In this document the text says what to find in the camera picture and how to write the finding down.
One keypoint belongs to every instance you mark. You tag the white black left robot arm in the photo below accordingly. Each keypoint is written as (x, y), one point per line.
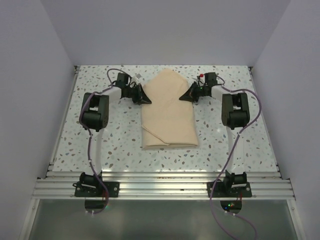
(94, 113)

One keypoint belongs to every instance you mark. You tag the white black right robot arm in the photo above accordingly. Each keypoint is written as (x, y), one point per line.
(235, 116)

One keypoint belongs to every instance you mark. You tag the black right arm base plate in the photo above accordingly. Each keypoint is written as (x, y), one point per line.
(221, 191)

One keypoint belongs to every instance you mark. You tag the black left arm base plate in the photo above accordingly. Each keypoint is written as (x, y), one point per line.
(88, 191)

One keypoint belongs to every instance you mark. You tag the aluminium rail frame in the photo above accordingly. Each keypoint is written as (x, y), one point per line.
(163, 192)

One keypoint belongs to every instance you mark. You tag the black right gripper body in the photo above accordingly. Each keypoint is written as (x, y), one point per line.
(195, 91)

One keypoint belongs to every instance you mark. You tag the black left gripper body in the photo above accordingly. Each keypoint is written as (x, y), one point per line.
(136, 94)

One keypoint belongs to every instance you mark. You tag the beige cloth mat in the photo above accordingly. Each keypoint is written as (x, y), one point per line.
(168, 122)

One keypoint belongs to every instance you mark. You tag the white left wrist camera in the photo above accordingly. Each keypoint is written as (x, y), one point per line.
(137, 79)

